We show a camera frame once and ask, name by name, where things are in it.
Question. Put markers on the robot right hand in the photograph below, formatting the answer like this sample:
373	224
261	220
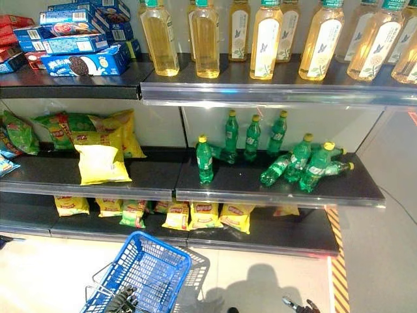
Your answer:
311	308

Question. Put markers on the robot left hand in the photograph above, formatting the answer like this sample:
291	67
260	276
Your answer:
125	301

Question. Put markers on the blue plastic shopping basket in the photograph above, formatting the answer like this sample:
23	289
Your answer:
153	270

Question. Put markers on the yellow black hazard tape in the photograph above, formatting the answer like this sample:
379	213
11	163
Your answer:
339	277

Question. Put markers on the black lowest shelf board, long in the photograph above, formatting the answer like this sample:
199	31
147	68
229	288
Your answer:
277	234

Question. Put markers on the small green chip bag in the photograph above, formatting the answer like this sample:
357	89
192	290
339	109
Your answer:
133	215

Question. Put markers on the small yellow chip bag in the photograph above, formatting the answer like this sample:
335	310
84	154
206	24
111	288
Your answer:
236	218
110	207
177	216
286	211
204	215
71	205

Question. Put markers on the black lowest shelf board, short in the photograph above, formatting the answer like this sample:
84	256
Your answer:
26	218

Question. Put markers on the green soda bottle, yellow cap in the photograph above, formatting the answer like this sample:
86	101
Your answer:
231	130
277	133
339	168
224	155
299	158
339	151
204	161
314	169
252	138
275	169

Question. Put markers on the black shelf board with green bottles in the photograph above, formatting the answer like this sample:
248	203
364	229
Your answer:
241	186

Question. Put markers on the large yellow chip bag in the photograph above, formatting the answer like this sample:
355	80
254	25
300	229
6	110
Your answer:
128	130
101	159

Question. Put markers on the black shelf board with large chip bags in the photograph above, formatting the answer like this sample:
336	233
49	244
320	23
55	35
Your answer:
49	176

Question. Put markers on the large green chip bag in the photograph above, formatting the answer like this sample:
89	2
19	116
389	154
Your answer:
62	128
21	133

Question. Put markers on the black shelf board with cookie boxes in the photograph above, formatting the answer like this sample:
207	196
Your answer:
97	84

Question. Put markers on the black shelf board with tea bottles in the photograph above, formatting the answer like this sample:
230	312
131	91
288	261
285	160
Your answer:
277	89

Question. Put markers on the blue cookie box, big cookie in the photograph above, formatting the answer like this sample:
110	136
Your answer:
84	63

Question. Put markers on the blue and yellow box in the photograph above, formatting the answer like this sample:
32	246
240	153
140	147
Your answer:
134	48

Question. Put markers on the red snack box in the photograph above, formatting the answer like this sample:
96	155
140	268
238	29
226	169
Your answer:
14	21
7	36
9	52
34	60

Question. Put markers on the yellow tea bottle, butterfly label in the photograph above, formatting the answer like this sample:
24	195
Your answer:
374	45
289	36
321	42
265	42
353	36
402	39
407	65
239	32

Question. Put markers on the yellow tea bottle, label hidden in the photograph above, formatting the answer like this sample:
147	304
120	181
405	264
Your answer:
160	39
206	42
190	29

